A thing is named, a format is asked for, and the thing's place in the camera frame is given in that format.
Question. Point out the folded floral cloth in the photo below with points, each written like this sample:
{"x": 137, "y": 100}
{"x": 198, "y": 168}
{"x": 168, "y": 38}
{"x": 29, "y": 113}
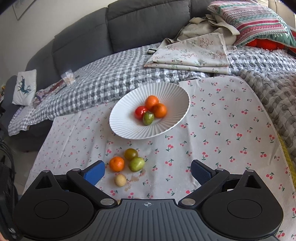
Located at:
{"x": 206, "y": 53}

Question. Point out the grey checkered blanket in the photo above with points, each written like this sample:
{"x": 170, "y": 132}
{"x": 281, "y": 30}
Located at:
{"x": 271, "y": 74}

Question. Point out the striped patterned pillow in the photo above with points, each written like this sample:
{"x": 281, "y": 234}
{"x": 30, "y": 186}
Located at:
{"x": 253, "y": 21}

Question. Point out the beige tote bag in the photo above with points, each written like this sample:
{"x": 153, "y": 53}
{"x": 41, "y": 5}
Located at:
{"x": 211, "y": 23}

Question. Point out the red tomato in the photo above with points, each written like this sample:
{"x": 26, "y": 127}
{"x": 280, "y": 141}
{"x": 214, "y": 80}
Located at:
{"x": 139, "y": 112}

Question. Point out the cherry print cloth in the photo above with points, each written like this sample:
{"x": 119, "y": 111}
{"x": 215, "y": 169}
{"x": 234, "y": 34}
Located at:
{"x": 226, "y": 127}

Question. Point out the dark green tomato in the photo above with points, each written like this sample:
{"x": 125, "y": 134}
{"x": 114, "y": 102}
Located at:
{"x": 136, "y": 164}

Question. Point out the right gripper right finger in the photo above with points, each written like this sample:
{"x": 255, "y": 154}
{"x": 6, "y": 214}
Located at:
{"x": 211, "y": 182}

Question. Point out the white ribbed plate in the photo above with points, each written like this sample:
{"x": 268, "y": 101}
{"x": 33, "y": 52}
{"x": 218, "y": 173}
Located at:
{"x": 149, "y": 111}

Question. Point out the dark grey sofa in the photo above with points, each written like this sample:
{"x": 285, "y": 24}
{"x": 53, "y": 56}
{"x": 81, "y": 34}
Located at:
{"x": 121, "y": 26}

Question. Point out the clear bag of sticks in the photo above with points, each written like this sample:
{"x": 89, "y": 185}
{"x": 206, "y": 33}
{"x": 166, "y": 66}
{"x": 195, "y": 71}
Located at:
{"x": 68, "y": 77}

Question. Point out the large orange mandarin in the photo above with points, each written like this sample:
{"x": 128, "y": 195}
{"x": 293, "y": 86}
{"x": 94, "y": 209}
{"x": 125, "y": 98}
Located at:
{"x": 150, "y": 102}

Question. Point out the olive brown tomato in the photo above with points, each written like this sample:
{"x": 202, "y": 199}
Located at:
{"x": 130, "y": 154}

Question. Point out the white deer print pillow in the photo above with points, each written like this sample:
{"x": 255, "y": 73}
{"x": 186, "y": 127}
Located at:
{"x": 25, "y": 88}

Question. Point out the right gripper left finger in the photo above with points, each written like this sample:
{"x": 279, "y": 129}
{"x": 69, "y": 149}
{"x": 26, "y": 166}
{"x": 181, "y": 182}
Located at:
{"x": 83, "y": 182}

